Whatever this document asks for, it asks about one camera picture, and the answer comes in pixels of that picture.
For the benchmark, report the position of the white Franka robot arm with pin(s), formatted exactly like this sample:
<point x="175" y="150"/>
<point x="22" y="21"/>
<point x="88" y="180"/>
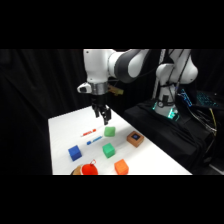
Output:
<point x="96" y="66"/>

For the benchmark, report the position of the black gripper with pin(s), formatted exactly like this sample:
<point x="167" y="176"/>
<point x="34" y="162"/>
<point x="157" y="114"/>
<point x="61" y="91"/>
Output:
<point x="99" y="100"/>

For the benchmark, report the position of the black robot stand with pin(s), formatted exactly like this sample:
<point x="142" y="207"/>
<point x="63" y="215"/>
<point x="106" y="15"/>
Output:
<point x="166" y="136"/>

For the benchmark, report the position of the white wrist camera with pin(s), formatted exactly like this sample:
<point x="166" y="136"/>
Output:
<point x="84" y="88"/>

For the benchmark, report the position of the cyan lit keyboard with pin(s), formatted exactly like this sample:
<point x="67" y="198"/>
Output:
<point x="205" y="99"/>

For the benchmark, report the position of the red marker pen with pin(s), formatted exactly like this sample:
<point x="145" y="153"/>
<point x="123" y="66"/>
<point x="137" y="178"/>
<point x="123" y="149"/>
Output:
<point x="88" y="133"/>

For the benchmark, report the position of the blue marker pen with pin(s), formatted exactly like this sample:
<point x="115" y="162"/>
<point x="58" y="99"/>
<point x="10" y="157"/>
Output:
<point x="94" y="140"/>

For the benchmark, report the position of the red cube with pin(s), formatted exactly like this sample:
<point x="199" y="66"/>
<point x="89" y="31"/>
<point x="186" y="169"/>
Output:
<point x="121" y="166"/>

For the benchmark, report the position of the blue cube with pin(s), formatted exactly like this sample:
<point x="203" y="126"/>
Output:
<point x="74" y="153"/>

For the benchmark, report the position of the green base light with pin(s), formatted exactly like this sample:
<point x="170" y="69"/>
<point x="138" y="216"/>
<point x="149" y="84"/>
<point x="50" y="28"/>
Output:
<point x="170" y="114"/>

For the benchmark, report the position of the black curtain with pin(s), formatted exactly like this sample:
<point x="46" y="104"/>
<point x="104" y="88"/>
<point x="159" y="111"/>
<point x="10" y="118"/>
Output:
<point x="33" y="100"/>

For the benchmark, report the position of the brown box with blue top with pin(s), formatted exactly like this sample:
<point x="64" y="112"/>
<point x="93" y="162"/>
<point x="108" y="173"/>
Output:
<point x="135" y="139"/>

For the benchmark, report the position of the wooden bowl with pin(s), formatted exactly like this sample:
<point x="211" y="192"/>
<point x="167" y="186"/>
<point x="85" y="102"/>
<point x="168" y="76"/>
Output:
<point x="76" y="171"/>

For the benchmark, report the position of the green cube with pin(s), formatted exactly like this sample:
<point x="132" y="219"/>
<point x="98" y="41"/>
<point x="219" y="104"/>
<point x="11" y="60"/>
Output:
<point x="108" y="150"/>
<point x="109" y="131"/>

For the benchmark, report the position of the red cup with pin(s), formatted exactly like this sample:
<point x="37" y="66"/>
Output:
<point x="90" y="169"/>

